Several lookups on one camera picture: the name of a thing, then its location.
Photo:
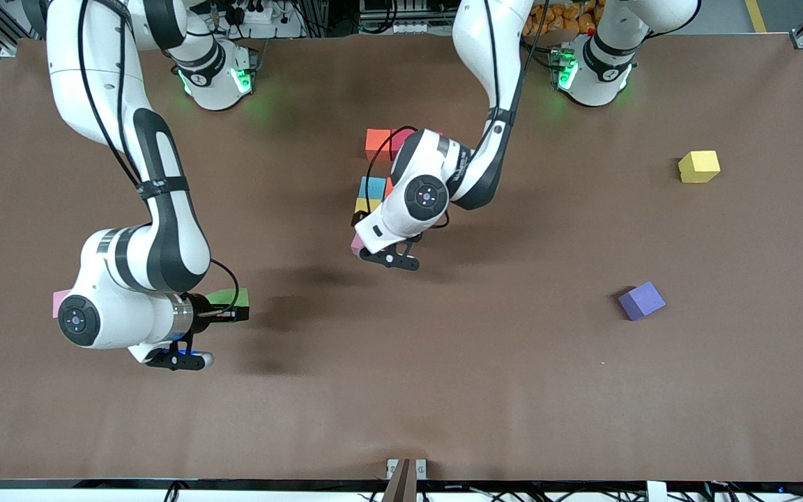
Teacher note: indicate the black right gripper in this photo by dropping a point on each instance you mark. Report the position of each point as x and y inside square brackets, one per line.
[201, 315]

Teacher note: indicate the pink foam cube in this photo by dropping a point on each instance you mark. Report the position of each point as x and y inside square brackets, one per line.
[357, 244]
[60, 301]

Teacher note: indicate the green foam cube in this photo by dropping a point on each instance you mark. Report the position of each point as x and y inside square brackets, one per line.
[228, 298]

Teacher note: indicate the orange foam cube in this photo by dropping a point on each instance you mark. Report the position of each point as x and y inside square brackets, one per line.
[378, 144]
[388, 187]

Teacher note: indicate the yellow foam cube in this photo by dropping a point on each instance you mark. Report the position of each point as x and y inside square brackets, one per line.
[698, 166]
[365, 205]

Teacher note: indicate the cyan foam cube with dots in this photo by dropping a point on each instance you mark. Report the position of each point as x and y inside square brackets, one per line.
[372, 187]

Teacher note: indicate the red foam cube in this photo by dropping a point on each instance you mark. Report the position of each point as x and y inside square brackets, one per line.
[397, 141]

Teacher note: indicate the purple foam cube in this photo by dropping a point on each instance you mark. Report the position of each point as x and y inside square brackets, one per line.
[642, 300]

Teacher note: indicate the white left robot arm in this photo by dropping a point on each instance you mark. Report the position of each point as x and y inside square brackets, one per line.
[426, 199]

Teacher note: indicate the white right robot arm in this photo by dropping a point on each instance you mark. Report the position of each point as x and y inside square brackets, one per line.
[164, 244]

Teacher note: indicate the brown pointed bar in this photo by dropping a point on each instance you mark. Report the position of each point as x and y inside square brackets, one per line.
[401, 488]

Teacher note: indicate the orange yellow bag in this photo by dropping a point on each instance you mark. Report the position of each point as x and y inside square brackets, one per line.
[555, 17]

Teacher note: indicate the white power strip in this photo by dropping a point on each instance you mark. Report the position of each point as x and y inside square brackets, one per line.
[258, 15]

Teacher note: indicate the white label tag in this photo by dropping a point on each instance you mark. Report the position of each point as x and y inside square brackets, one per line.
[656, 492]

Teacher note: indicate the white table edge bracket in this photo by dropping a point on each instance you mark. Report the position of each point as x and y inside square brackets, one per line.
[391, 465]

